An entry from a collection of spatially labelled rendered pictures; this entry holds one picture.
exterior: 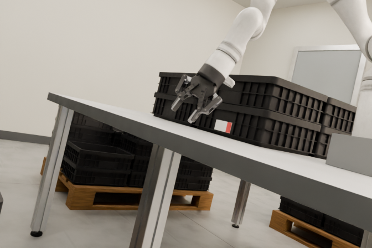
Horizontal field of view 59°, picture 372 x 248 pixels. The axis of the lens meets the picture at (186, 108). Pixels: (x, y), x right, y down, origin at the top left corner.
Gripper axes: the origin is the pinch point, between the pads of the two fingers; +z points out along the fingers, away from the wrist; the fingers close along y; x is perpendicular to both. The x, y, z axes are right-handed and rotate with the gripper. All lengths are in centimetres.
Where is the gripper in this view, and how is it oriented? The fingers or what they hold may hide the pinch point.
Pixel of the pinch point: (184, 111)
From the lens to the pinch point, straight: 90.4
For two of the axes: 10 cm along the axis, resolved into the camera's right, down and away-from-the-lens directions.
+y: 7.4, 5.2, -4.3
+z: -6.0, 7.9, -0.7
